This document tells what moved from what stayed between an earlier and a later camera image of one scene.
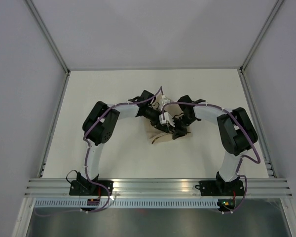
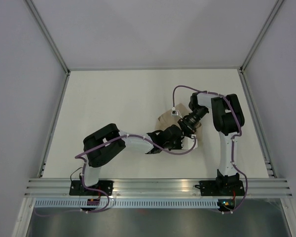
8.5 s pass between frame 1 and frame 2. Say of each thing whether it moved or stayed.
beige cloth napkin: moved
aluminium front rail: stayed
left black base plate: stayed
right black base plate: stayed
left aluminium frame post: stayed
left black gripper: moved
